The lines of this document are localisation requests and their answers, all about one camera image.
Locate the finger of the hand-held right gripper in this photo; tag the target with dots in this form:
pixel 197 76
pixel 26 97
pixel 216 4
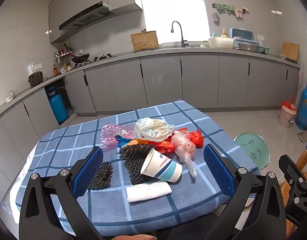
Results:
pixel 293 175

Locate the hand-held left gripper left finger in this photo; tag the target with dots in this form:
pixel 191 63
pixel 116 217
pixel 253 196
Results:
pixel 88 170

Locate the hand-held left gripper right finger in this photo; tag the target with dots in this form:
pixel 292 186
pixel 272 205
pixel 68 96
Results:
pixel 218 172

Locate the small black foam net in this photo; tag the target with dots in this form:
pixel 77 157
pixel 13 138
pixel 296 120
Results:
pixel 101 177

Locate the red plastic bag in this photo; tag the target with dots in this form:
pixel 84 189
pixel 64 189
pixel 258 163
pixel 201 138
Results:
pixel 197 138

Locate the clear plastic bag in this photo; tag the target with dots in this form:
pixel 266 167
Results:
pixel 184 147

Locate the large black foam net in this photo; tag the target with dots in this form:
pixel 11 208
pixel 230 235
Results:
pixel 131 157

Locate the orange and blue snack wrapper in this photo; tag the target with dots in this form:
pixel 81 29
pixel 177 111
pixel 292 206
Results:
pixel 124 140

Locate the striped paper cup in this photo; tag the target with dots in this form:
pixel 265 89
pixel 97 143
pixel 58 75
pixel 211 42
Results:
pixel 163 167

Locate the white foam sheet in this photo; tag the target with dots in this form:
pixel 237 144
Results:
pixel 146 191

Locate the white plastic bag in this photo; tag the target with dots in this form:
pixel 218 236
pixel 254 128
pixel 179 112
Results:
pixel 148 130

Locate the person's left hand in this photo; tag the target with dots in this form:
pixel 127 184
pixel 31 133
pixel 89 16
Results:
pixel 136 238

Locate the wicker chair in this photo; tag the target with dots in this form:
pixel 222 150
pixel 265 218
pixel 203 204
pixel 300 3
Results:
pixel 304 160

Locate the blue checked tablecloth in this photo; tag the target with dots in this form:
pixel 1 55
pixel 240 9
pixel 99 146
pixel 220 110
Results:
pixel 68 140

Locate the pink plastic wrap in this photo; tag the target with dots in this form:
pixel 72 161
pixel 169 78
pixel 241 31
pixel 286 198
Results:
pixel 109 135

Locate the green round stool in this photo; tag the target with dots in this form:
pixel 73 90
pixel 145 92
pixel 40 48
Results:
pixel 251 147

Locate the white bucket with red bag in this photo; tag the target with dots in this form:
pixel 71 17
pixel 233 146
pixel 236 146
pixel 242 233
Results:
pixel 286 117

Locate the blue gas cylinder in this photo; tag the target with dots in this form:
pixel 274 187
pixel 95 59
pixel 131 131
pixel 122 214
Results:
pixel 304 107
pixel 58 107

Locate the grey base cabinets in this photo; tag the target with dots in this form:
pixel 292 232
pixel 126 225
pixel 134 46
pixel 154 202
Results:
pixel 198 80

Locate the dark rice cooker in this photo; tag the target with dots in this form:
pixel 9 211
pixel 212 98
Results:
pixel 36 80

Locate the dark sauce bottle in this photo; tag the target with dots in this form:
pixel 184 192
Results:
pixel 55 70

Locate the black wok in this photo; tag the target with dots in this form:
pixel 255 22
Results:
pixel 81 58

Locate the gas stove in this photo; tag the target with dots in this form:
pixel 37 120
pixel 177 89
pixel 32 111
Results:
pixel 103 57

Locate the metal spice rack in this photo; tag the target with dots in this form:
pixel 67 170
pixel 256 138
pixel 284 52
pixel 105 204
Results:
pixel 63 55

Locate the small wooden cutting board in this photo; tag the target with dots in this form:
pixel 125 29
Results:
pixel 291 50

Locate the green plastic tray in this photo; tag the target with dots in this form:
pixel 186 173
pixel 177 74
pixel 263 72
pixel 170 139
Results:
pixel 263 50

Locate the metal basin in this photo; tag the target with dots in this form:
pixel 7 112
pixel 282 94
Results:
pixel 247 47

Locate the white plastic basin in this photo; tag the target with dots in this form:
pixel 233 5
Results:
pixel 221 42

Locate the grey countertop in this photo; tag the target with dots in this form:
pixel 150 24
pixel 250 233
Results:
pixel 168 50

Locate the yellow soap bottle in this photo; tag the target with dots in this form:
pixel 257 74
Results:
pixel 223 33

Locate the black sink faucet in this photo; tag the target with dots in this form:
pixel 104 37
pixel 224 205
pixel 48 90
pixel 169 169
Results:
pixel 181 37

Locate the blue dish rack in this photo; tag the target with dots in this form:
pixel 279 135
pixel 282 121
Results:
pixel 243 33

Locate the large wooden cutting board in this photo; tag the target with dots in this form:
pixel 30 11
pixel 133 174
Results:
pixel 143 38

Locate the black range hood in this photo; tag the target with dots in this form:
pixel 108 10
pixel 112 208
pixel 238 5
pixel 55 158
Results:
pixel 86 17

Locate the grey hanging brush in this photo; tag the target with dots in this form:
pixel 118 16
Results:
pixel 215 17

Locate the beige hanging cloth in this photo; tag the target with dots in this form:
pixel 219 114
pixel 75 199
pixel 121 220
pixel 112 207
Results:
pixel 239 12

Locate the green hanging towel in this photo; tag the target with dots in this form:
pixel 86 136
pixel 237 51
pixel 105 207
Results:
pixel 224 7

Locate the kitchen window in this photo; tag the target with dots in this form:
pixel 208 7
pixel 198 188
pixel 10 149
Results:
pixel 173 7

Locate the white wall outlet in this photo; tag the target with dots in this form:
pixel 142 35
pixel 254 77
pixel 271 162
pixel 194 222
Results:
pixel 38 66

